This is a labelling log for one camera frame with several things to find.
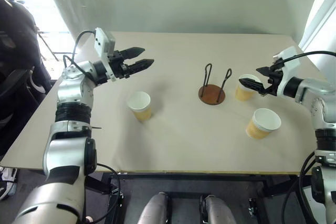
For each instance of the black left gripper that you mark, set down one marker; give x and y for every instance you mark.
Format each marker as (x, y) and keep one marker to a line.
(119, 66)

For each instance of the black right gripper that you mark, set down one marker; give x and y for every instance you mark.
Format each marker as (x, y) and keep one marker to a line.
(274, 82)

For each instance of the tan white paper cup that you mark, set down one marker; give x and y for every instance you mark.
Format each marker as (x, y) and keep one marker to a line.
(242, 94)
(139, 100)
(265, 121)

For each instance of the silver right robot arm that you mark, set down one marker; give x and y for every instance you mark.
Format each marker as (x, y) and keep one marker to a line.
(319, 95)

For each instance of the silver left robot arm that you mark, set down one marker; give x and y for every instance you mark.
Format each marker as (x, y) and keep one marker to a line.
(71, 153)

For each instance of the metal window railing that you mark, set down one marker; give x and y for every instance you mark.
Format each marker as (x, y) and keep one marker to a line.
(52, 33)

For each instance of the black office chair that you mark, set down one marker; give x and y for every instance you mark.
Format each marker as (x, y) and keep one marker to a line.
(15, 37)

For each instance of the silver right robot thigh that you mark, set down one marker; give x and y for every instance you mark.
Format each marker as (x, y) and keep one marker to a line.
(219, 209)

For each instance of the silver robot thigh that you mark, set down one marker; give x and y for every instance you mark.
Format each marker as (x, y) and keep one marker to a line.
(155, 208)
(219, 209)

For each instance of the black robot support stand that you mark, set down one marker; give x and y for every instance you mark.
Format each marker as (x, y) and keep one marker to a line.
(186, 203)

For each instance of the silver left robot thigh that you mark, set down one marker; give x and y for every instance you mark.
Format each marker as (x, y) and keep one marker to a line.
(155, 208)

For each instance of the white black sneaker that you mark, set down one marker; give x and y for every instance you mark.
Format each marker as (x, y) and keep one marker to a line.
(6, 179)

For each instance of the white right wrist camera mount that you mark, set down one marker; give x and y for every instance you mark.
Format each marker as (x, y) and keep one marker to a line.
(288, 69)

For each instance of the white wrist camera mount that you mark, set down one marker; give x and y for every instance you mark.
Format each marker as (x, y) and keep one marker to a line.
(103, 40)
(288, 69)

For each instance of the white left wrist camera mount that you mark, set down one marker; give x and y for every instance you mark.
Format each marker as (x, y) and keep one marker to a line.
(103, 40)

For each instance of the black metal table frame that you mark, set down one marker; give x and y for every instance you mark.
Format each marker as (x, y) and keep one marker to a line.
(183, 176)

